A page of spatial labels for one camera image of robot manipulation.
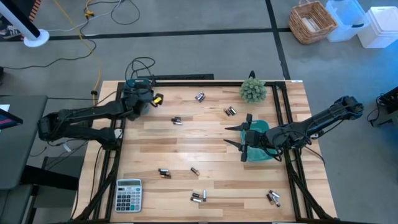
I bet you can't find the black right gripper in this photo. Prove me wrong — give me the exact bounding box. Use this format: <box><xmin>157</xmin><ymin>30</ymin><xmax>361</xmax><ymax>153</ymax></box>
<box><xmin>223</xmin><ymin>113</ymin><xmax>274</xmax><ymax>162</ymax></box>

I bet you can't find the black desk base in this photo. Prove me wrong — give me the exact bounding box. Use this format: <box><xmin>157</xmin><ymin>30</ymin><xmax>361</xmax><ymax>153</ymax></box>
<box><xmin>0</xmin><ymin>155</ymin><xmax>80</xmax><ymax>224</ymax></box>

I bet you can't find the dark teal plastic bin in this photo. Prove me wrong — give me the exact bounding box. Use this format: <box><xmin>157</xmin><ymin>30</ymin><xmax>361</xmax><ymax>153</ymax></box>
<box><xmin>123</xmin><ymin>78</ymin><xmax>154</xmax><ymax>115</ymax></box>

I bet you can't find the grey side desk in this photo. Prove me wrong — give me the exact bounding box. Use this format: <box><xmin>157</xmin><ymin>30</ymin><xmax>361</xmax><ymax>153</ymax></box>
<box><xmin>0</xmin><ymin>95</ymin><xmax>49</xmax><ymax>190</ymax></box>

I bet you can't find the potted green plant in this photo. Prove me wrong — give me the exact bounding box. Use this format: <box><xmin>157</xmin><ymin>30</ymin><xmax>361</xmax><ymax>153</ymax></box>
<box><xmin>238</xmin><ymin>77</ymin><xmax>268</xmax><ymax>104</ymax></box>

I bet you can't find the light teal plastic bin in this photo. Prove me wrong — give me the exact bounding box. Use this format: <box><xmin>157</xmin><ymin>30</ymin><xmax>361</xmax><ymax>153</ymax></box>
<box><xmin>240</xmin><ymin>119</ymin><xmax>277</xmax><ymax>162</ymax></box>

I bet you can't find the black floor cable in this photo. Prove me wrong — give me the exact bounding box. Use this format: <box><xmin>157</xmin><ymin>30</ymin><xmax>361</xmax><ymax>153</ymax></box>
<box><xmin>130</xmin><ymin>57</ymin><xmax>156</xmax><ymax>80</ymax></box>
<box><xmin>0</xmin><ymin>14</ymin><xmax>98</xmax><ymax>70</ymax></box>
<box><xmin>110</xmin><ymin>0</ymin><xmax>141</xmax><ymax>26</ymax></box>

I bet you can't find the clear plastic storage bin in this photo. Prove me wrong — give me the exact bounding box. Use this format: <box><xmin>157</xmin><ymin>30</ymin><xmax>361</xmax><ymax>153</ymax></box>
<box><xmin>325</xmin><ymin>0</ymin><xmax>371</xmax><ymax>43</ymax></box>

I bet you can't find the black equipment box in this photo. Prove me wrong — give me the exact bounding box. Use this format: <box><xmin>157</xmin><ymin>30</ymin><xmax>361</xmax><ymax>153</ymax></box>
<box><xmin>377</xmin><ymin>86</ymin><xmax>398</xmax><ymax>127</ymax></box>

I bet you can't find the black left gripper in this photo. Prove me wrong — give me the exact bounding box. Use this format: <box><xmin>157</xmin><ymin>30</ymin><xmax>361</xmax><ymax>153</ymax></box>
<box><xmin>123</xmin><ymin>85</ymin><xmax>155</xmax><ymax>121</ymax></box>

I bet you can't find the white floor cable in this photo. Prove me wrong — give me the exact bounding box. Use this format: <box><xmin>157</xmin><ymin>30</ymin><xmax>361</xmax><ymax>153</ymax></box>
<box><xmin>46</xmin><ymin>0</ymin><xmax>124</xmax><ymax>32</ymax></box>

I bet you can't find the yellow floor cable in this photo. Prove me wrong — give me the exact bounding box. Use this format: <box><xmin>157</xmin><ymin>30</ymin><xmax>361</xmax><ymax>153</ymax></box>
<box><xmin>52</xmin><ymin>0</ymin><xmax>103</xmax><ymax>108</ymax></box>

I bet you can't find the black tablet screen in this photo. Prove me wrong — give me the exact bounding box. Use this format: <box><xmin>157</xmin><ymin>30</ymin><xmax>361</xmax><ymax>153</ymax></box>
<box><xmin>0</xmin><ymin>104</ymin><xmax>24</xmax><ymax>131</ymax></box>

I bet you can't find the black aluminium table frame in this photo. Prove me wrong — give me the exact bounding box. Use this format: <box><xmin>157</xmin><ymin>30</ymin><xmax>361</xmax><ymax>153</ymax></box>
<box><xmin>74</xmin><ymin>80</ymin><xmax>335</xmax><ymax>224</ymax></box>

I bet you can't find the white plastic storage bin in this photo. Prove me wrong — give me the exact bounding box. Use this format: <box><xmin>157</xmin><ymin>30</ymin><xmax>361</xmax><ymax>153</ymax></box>
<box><xmin>357</xmin><ymin>6</ymin><xmax>398</xmax><ymax>49</ymax></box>

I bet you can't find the white floor stand with pole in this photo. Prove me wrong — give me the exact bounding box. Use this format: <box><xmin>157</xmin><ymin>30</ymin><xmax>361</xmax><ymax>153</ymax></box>
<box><xmin>0</xmin><ymin>0</ymin><xmax>50</xmax><ymax>49</ymax></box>

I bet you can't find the person's shoe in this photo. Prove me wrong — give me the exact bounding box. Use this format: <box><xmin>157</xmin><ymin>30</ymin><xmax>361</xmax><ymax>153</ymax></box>
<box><xmin>0</xmin><ymin>24</ymin><xmax>22</xmax><ymax>40</ymax></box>

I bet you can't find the black bar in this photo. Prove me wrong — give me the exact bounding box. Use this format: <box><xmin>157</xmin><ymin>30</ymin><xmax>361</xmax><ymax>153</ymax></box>
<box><xmin>136</xmin><ymin>73</ymin><xmax>215</xmax><ymax>81</ymax></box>

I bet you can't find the grey desk calculator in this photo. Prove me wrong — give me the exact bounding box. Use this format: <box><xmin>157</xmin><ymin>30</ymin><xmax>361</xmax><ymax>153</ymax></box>
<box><xmin>114</xmin><ymin>178</ymin><xmax>143</xmax><ymax>213</ymax></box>

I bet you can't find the wicker basket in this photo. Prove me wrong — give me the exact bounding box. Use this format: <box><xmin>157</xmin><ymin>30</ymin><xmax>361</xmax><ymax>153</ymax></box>
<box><xmin>288</xmin><ymin>1</ymin><xmax>339</xmax><ymax>45</ymax></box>

